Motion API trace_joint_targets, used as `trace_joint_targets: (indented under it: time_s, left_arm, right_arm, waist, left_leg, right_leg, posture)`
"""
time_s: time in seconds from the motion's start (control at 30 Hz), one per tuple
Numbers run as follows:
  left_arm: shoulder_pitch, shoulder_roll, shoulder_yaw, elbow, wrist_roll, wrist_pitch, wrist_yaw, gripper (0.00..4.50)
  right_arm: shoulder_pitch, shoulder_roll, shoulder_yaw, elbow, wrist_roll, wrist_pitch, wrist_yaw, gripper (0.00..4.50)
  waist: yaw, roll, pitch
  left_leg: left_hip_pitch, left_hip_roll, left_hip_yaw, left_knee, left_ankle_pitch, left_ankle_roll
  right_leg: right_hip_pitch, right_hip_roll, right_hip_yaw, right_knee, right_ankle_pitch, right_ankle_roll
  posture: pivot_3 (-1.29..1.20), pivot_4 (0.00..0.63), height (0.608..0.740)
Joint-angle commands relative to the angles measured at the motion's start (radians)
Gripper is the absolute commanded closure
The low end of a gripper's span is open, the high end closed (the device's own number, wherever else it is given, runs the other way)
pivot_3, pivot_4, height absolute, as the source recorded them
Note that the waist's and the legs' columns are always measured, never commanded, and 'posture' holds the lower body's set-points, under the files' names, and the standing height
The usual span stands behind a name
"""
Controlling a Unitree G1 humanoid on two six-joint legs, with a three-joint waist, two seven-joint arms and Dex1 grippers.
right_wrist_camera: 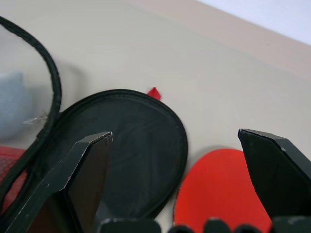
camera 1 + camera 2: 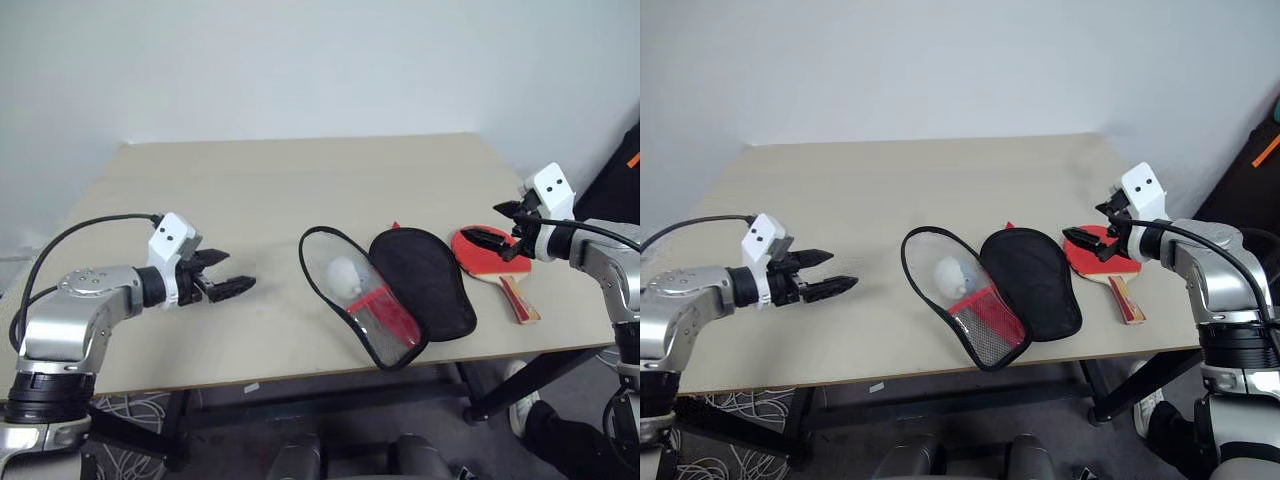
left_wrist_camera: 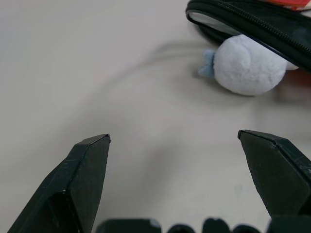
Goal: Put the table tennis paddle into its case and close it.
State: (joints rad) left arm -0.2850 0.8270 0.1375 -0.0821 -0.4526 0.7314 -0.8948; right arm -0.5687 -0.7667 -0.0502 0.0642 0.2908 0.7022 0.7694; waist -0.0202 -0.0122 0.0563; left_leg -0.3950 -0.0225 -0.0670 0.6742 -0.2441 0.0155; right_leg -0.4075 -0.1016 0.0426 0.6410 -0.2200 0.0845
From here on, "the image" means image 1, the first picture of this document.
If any red mesh pouch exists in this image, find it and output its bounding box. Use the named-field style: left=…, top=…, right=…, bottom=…
left=0, top=16, right=189, bottom=233

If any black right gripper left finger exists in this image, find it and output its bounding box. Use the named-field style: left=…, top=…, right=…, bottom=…
left=3, top=131, right=114, bottom=233

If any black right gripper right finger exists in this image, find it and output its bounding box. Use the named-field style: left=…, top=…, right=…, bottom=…
left=237, top=128, right=311, bottom=220

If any red table tennis paddle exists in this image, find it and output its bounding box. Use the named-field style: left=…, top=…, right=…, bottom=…
left=173, top=148, right=273, bottom=233

